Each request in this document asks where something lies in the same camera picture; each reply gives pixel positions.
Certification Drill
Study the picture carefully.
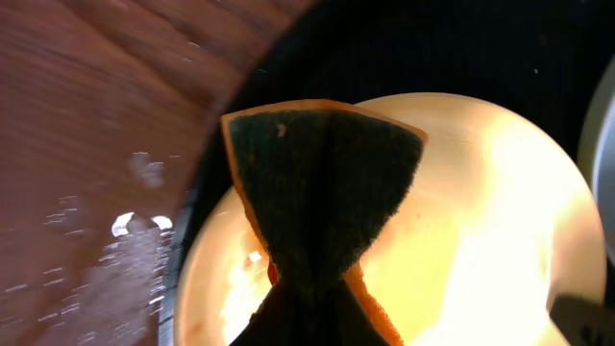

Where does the round black tray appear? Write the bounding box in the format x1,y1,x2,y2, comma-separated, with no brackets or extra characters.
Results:
156,0,615,346

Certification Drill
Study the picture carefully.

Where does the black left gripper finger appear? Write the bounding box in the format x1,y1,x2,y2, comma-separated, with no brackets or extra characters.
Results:
549,295,615,346

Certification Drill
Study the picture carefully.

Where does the orange green sponge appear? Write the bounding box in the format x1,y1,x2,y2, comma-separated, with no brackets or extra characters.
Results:
221,100,428,345

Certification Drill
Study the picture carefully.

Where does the yellow plate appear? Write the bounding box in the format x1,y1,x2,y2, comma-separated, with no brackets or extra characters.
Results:
174,93,614,345

